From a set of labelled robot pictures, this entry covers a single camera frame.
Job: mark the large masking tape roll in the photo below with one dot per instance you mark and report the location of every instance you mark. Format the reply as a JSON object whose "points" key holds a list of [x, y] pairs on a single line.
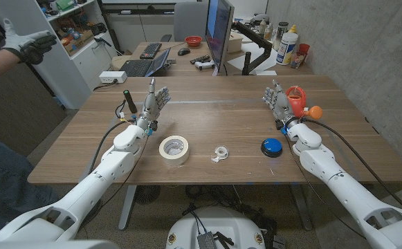
{"points": [[174, 149]]}

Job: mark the cardboard box on shelf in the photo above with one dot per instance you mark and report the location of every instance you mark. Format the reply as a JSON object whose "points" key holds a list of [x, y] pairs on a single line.
{"points": [[77, 41]]}

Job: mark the wooden box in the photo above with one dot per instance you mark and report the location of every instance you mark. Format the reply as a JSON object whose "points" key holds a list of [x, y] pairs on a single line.
{"points": [[234, 42]]}

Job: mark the yellow cap bottle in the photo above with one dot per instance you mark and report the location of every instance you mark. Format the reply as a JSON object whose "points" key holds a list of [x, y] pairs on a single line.
{"points": [[293, 29]]}

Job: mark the blue push button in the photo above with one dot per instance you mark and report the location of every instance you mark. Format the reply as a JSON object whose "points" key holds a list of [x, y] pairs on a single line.
{"points": [[271, 147]]}

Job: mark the white game controller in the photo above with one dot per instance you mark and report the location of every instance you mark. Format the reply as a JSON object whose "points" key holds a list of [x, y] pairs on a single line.
{"points": [[205, 64]]}

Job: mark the black keyboard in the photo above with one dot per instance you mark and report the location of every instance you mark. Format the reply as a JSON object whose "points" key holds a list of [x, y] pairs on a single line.
{"points": [[151, 50]]}

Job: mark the red bowl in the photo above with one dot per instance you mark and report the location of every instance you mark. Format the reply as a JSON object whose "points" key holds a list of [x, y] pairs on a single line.
{"points": [[193, 41]]}

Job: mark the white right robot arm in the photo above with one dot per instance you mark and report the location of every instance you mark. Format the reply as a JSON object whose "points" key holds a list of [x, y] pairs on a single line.
{"points": [[353, 186]]}

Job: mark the white paper sheet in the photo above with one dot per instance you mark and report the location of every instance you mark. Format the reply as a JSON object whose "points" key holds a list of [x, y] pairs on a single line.
{"points": [[252, 58]]}

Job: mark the orange watering can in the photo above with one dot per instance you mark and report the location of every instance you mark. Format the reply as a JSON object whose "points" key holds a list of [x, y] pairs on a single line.
{"points": [[299, 102]]}

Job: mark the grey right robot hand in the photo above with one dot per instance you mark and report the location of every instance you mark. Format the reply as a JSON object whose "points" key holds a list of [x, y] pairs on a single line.
{"points": [[282, 105]]}

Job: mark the small clear tape dispenser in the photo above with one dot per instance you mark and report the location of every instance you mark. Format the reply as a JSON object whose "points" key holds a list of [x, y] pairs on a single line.
{"points": [[220, 153]]}

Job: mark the black remote control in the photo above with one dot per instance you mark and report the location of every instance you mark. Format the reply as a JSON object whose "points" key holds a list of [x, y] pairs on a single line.
{"points": [[200, 59]]}

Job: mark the white wipes canister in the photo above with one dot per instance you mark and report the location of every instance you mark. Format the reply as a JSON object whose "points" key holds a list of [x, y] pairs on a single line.
{"points": [[286, 48]]}

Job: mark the grey office chair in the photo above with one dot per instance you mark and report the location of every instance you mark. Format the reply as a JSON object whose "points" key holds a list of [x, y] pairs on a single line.
{"points": [[190, 20]]}

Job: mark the black computer mouse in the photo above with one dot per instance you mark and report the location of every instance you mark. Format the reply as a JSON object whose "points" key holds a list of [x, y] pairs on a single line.
{"points": [[183, 51]]}

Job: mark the white power strip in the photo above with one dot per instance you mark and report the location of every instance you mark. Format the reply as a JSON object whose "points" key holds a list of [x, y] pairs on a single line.
{"points": [[112, 76]]}

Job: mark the open laptop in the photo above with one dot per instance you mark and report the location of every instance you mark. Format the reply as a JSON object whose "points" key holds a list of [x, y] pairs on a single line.
{"points": [[145, 65]]}

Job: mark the computer monitor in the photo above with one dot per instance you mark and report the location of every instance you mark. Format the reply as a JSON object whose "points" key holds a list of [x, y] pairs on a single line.
{"points": [[218, 31]]}

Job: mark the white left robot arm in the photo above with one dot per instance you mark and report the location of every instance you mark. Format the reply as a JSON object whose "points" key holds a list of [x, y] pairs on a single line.
{"points": [[83, 188]]}

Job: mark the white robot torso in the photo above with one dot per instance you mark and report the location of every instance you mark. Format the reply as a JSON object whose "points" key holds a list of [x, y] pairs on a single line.
{"points": [[216, 228]]}

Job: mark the white shelving unit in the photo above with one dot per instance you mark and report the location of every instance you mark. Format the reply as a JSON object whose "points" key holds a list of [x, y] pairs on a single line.
{"points": [[48, 52]]}

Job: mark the person's gloved hand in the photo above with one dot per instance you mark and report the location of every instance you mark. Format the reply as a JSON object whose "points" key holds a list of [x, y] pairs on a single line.
{"points": [[27, 43]]}

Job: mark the person's blue jeans leg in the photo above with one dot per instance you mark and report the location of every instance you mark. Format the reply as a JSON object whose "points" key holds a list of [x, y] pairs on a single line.
{"points": [[3, 180]]}

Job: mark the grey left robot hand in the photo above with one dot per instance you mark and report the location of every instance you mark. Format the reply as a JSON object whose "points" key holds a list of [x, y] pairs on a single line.
{"points": [[151, 105]]}

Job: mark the clear glass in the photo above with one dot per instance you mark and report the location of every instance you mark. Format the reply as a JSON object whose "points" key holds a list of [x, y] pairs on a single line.
{"points": [[296, 59]]}

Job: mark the dark lidded jar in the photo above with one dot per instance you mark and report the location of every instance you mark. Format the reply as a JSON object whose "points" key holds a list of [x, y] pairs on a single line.
{"points": [[279, 34]]}

